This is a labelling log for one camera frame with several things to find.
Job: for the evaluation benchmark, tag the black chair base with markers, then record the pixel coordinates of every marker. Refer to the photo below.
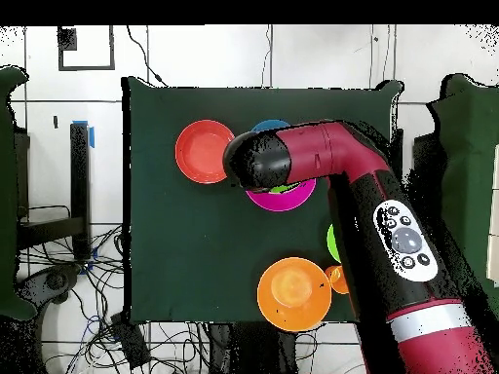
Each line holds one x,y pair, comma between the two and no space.
50,280

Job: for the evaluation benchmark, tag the large orange plastic bowl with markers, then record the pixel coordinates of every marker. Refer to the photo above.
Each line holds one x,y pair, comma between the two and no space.
292,296

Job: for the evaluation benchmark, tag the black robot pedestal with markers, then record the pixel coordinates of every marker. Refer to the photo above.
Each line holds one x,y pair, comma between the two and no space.
249,350

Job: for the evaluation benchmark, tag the large green plastic bowl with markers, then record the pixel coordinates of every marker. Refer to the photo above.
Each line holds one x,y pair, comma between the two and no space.
282,189
332,243

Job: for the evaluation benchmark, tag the red plastic bowl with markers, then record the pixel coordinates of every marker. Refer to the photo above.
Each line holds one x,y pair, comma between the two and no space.
199,152

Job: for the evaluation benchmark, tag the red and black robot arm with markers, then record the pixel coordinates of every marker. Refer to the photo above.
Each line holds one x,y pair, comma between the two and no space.
429,292

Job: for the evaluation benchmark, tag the black square floor frame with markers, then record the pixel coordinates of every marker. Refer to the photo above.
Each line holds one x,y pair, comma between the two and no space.
66,39

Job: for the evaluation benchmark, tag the dark green table cloth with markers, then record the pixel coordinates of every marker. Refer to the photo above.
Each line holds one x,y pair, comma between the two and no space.
195,233

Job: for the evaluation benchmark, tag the black metal stand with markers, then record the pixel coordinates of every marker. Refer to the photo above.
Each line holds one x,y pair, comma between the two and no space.
80,187

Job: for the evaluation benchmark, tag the green cloth side table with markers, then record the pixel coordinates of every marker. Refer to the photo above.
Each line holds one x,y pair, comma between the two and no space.
475,156
7,194

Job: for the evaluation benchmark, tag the white box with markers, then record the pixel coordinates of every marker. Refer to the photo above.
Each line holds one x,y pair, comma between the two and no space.
494,214

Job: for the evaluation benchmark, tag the blue plastic bowl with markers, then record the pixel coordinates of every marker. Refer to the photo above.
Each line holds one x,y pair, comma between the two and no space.
271,125

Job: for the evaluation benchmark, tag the pink plastic bowl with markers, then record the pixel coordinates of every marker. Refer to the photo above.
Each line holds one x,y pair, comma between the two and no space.
280,200

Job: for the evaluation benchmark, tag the orange plastic cup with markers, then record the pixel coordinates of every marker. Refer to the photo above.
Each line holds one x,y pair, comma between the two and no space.
337,280

